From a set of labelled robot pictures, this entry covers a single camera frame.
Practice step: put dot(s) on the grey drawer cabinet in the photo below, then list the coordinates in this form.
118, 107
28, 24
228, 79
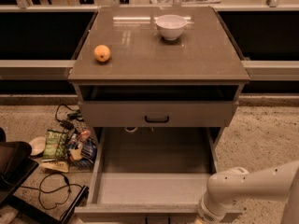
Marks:
201, 65

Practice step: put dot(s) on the blue snack packet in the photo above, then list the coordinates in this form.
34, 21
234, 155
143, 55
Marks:
87, 153

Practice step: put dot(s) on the grey top drawer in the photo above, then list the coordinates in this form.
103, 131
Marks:
157, 114

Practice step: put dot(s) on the tan packet on floor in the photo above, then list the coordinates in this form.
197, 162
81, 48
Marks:
60, 166

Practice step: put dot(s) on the white bowl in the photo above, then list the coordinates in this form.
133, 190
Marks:
171, 27

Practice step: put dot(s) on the grey drawer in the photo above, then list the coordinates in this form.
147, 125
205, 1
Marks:
152, 176
157, 114

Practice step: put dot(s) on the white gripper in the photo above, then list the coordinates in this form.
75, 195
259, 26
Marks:
206, 214

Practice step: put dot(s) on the green chip bag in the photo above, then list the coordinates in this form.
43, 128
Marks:
55, 146

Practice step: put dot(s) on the white plate on floor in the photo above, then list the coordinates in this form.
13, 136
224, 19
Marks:
38, 145

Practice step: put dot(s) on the orange fruit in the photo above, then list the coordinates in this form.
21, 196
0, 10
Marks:
102, 53

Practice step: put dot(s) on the black chair base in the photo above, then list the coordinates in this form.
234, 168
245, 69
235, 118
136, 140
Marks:
15, 167

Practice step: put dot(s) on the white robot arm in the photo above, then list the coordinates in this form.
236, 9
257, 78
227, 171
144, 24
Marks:
225, 189

